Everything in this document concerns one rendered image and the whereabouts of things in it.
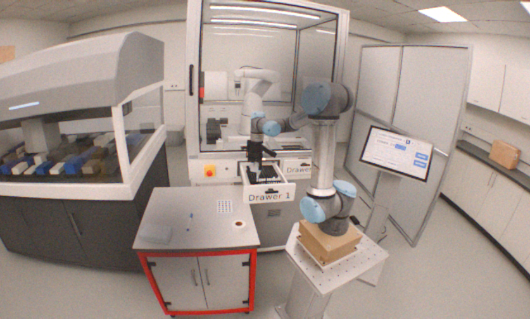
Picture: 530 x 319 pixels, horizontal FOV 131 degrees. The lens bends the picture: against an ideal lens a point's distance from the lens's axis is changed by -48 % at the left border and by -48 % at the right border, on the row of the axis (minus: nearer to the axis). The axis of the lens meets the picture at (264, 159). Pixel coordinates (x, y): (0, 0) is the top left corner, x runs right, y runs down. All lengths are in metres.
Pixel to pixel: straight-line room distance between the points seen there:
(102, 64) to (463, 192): 4.07
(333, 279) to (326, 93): 0.74
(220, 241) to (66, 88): 1.14
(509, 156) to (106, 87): 4.07
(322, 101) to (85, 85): 1.13
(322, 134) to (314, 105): 0.11
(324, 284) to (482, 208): 2.91
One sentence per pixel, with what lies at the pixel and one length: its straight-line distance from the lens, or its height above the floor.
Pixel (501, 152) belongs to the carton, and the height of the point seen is 1.06.
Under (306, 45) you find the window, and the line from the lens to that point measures 1.52.
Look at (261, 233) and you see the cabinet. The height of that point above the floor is 0.27.
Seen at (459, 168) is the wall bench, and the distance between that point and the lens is 3.81.
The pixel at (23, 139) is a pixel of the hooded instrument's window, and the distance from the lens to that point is 1.75.
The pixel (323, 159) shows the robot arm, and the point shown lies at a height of 1.24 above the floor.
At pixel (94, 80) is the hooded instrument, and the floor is 1.50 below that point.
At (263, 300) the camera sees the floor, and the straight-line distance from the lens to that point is 1.82.
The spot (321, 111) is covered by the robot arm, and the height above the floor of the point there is 1.41.
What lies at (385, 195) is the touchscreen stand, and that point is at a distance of 1.87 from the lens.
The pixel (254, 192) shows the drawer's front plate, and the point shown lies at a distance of 1.25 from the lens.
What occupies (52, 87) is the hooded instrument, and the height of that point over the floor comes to 1.50.
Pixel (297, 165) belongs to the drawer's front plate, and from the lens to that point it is 1.62.
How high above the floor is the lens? 1.54
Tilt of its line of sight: 23 degrees down
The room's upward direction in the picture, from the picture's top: 4 degrees clockwise
